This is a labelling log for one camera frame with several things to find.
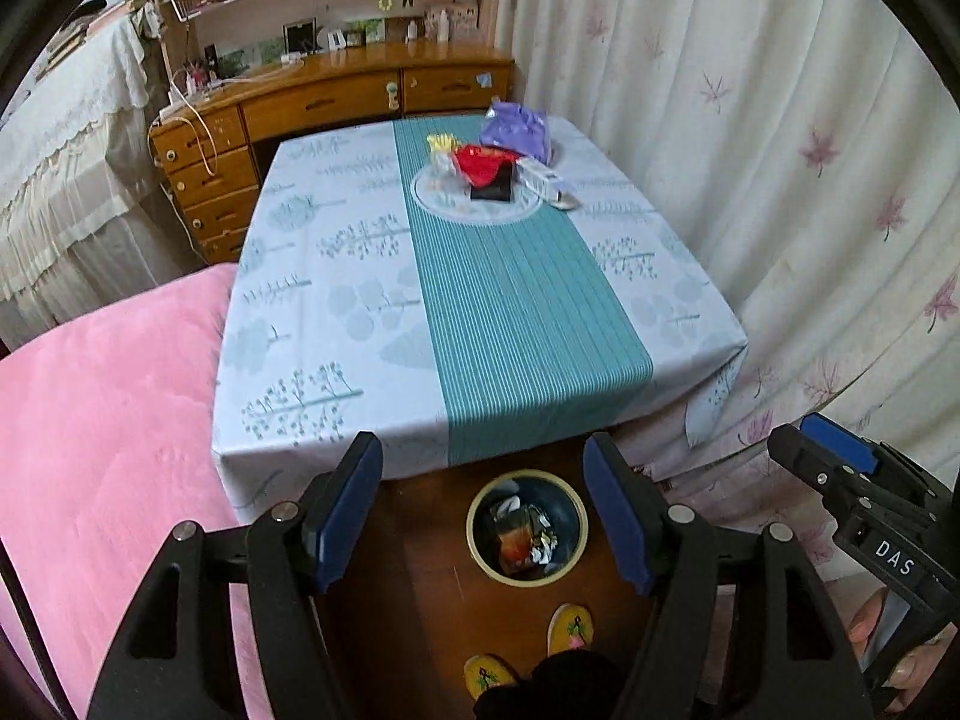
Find white small carton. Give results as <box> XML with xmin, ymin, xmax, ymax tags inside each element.
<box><xmin>514</xmin><ymin>156</ymin><xmax>581</xmax><ymax>211</ymax></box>

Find small black box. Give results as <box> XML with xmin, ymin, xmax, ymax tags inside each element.
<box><xmin>470</xmin><ymin>161</ymin><xmax>514</xmax><ymax>202</ymax></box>

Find red packet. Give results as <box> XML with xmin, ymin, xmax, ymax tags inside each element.
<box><xmin>452</xmin><ymin>143</ymin><xmax>519</xmax><ymax>188</ymax></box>

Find purple plastic bag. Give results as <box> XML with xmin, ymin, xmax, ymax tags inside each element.
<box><xmin>480</xmin><ymin>101</ymin><xmax>553</xmax><ymax>166</ymax></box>

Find clear plastic wrapper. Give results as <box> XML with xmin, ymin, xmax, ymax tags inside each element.
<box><xmin>430</xmin><ymin>151</ymin><xmax>470</xmax><ymax>192</ymax></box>

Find yellow paper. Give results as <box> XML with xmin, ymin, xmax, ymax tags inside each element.
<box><xmin>427</xmin><ymin>133</ymin><xmax>462</xmax><ymax>154</ymax></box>

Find black gold wrapper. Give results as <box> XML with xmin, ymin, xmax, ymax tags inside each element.
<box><xmin>526</xmin><ymin>504</ymin><xmax>558</xmax><ymax>566</ymax></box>

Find orange foil snack bag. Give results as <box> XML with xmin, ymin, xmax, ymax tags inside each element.
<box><xmin>494</xmin><ymin>509</ymin><xmax>534</xmax><ymax>575</ymax></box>

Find dark blue trash bin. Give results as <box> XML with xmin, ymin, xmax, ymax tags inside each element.
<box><xmin>466</xmin><ymin>470</ymin><xmax>589</xmax><ymax>589</ymax></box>

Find person right hand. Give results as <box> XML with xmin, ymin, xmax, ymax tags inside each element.
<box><xmin>846</xmin><ymin>586</ymin><xmax>959</xmax><ymax>714</ymax></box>

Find right yellow slipper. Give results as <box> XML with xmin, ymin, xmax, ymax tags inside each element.
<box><xmin>547</xmin><ymin>603</ymin><xmax>596</xmax><ymax>656</ymax></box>

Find yellow slipper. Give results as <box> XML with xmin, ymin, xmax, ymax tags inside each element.
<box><xmin>547</xmin><ymin>603</ymin><xmax>596</xmax><ymax>656</ymax></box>
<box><xmin>462</xmin><ymin>653</ymin><xmax>517</xmax><ymax>700</ymax></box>

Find pink bed blanket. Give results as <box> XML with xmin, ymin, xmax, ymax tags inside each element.
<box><xmin>2</xmin><ymin>265</ymin><xmax>238</xmax><ymax>712</ymax></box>

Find left yellow slipper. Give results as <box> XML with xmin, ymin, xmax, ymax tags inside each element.
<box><xmin>462</xmin><ymin>653</ymin><xmax>517</xmax><ymax>700</ymax></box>

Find floral cream curtain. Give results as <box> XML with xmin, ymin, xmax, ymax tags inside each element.
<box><xmin>494</xmin><ymin>0</ymin><xmax>958</xmax><ymax>606</ymax></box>

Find leaf-print blue tablecloth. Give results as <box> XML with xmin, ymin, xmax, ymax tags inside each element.
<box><xmin>212</xmin><ymin>115</ymin><xmax>748</xmax><ymax>522</ymax></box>

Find white lace furniture cover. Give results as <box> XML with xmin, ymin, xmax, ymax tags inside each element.
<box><xmin>2</xmin><ymin>7</ymin><xmax>202</xmax><ymax>349</ymax></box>

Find wooden desk with drawers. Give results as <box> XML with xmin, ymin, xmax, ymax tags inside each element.
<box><xmin>148</xmin><ymin>41</ymin><xmax>514</xmax><ymax>263</ymax></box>

